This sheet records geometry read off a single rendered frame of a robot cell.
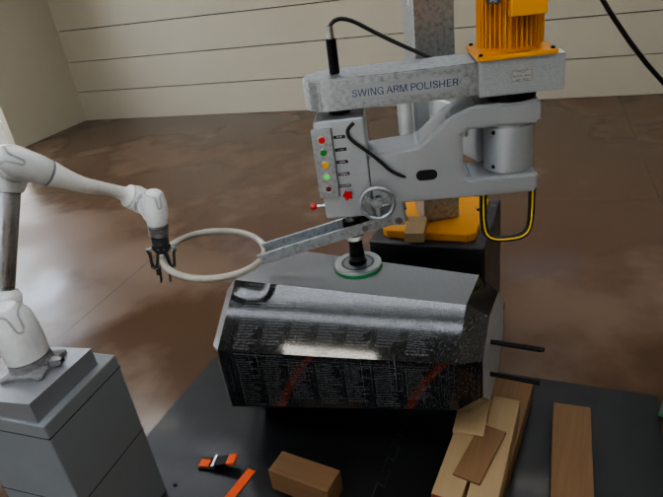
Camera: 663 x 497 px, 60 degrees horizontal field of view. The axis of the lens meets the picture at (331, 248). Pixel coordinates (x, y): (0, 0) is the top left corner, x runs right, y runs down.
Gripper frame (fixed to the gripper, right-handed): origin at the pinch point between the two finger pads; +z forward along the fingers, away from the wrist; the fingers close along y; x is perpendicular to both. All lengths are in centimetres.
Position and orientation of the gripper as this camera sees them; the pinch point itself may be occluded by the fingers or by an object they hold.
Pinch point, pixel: (165, 274)
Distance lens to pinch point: 274.7
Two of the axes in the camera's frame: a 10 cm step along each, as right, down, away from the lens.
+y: 9.8, -0.8, 1.8
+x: -2.0, -4.7, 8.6
